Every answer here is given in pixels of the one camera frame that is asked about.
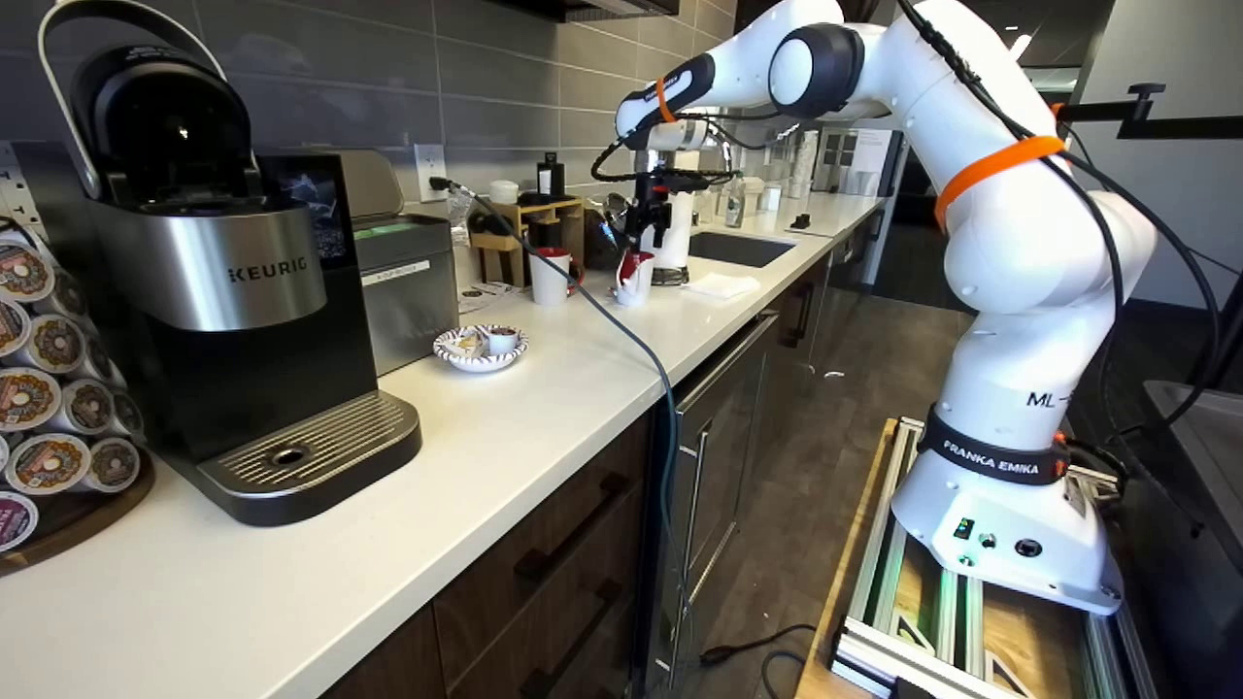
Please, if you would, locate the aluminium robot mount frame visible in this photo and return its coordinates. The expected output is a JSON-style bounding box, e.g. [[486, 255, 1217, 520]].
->
[[793, 413, 1160, 699]]

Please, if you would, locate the blue patterned paper plate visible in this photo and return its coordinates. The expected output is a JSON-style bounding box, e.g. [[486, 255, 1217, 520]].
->
[[432, 322, 533, 379]]

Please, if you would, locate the intact white mug red inside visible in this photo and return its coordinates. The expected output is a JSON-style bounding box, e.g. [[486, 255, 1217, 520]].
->
[[525, 246, 578, 312]]

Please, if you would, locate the white wall outlet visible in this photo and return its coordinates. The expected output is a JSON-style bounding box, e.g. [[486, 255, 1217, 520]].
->
[[410, 140, 449, 205]]

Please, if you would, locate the broken white mug red inside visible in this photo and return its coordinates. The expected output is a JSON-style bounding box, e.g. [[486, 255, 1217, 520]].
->
[[608, 246, 661, 312]]

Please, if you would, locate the black sink basin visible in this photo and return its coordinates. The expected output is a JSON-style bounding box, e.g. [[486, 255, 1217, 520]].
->
[[686, 229, 800, 272]]

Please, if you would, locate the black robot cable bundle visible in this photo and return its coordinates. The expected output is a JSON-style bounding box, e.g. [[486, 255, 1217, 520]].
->
[[893, 0, 1228, 451]]

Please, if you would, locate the coffee pod carousel rack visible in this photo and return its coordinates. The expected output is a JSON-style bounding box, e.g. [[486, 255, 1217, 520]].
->
[[0, 140, 160, 577]]

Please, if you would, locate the narrow orange arm strap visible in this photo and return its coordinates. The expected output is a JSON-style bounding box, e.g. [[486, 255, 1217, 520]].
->
[[648, 73, 685, 133]]

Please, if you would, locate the black Keurig coffee machine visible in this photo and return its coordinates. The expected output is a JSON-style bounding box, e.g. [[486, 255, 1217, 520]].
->
[[28, 0, 426, 530]]

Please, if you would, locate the wooden countertop organizer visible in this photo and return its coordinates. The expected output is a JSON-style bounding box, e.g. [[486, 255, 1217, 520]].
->
[[464, 192, 591, 286]]

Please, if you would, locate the wide orange arm strap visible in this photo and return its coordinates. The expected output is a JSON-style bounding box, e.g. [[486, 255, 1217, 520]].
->
[[933, 133, 1069, 237]]

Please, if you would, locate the small opened creamer cup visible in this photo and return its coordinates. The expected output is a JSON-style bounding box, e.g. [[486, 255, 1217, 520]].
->
[[442, 325, 488, 366]]

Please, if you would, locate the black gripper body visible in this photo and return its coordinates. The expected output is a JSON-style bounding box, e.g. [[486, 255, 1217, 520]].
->
[[624, 158, 714, 214]]

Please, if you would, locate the black cylindrical container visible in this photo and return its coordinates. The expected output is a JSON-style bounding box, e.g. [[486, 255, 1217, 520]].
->
[[533, 146, 571, 203]]

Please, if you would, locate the long thin power cable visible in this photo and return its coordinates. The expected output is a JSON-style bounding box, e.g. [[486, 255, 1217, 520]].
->
[[563, 265, 686, 656]]

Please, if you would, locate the coffee pod in rack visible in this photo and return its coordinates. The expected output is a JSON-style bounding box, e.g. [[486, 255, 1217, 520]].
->
[[5, 432, 92, 500], [28, 312, 92, 379], [0, 366, 66, 436], [0, 487, 41, 558], [0, 241, 57, 312], [81, 436, 147, 497], [57, 377, 125, 439], [0, 295, 33, 366]]

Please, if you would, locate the dark wood base cabinet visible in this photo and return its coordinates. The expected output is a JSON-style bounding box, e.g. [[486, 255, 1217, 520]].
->
[[313, 224, 898, 699]]

